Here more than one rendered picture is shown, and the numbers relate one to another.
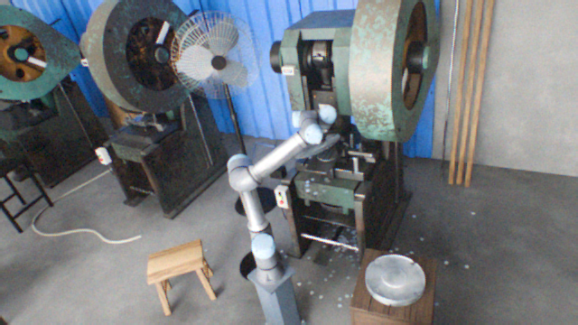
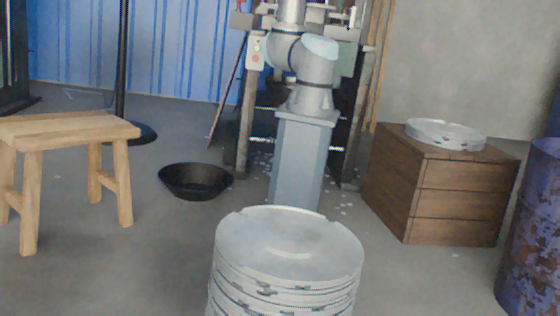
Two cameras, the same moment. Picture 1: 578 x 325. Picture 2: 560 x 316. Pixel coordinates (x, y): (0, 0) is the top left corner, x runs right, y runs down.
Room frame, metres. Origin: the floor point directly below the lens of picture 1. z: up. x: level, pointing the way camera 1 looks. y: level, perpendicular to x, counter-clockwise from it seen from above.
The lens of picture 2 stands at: (0.42, 1.19, 0.75)
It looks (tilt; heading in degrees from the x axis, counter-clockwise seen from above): 16 degrees down; 319
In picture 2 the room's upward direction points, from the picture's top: 8 degrees clockwise
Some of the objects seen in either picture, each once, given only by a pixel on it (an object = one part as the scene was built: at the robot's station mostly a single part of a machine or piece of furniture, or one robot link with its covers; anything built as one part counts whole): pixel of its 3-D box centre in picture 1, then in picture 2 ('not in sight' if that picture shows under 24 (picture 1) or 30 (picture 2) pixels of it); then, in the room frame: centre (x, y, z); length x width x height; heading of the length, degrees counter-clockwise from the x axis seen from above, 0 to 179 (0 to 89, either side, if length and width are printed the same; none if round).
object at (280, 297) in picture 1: (278, 300); (298, 176); (1.42, 0.19, 0.23); 0.19 x 0.19 x 0.45; 38
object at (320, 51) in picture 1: (327, 68); not in sight; (2.03, -0.32, 1.27); 0.21 x 0.12 x 0.34; 145
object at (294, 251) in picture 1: (313, 169); (244, 63); (2.30, -0.19, 0.45); 0.92 x 0.12 x 0.90; 145
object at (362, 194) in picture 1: (386, 181); (346, 77); (2.00, -0.62, 0.45); 0.92 x 0.12 x 0.90; 145
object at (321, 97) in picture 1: (329, 109); not in sight; (2.00, -0.30, 1.04); 0.17 x 0.15 x 0.30; 145
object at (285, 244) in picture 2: not in sight; (289, 239); (0.99, 0.62, 0.32); 0.29 x 0.29 x 0.01
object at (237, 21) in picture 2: (279, 178); (240, 33); (2.02, 0.06, 0.62); 0.10 x 0.06 x 0.20; 55
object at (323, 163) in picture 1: (325, 168); (314, 19); (1.89, -0.22, 0.72); 0.25 x 0.14 x 0.14; 145
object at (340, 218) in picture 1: (342, 202); (295, 102); (2.04, -0.33, 0.31); 0.43 x 0.42 x 0.01; 55
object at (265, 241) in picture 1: (265, 249); (316, 57); (1.42, 0.19, 0.62); 0.13 x 0.12 x 0.14; 4
